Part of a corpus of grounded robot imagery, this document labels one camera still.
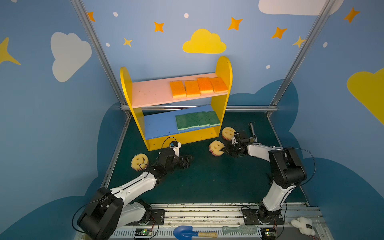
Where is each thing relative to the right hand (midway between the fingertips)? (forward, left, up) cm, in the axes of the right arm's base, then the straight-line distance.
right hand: (222, 147), depth 98 cm
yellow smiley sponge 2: (+13, -5, -1) cm, 14 cm away
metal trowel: (+10, -23, -2) cm, 25 cm away
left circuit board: (-49, +41, -3) cm, 64 cm away
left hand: (-12, +21, +9) cm, 26 cm away
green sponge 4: (+10, +27, +13) cm, 32 cm away
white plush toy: (-41, -36, 0) cm, 55 cm away
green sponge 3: (+12, +20, +13) cm, 27 cm away
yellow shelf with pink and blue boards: (+35, +31, +1) cm, 46 cm away
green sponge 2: (+14, +13, +12) cm, 23 cm away
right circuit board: (-45, -20, -4) cm, 49 cm away
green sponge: (+13, +7, +13) cm, 19 cm away
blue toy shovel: (-47, +20, -4) cm, 51 cm away
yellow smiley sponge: (-1, +5, +2) cm, 6 cm away
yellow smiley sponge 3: (-13, +52, +1) cm, 54 cm away
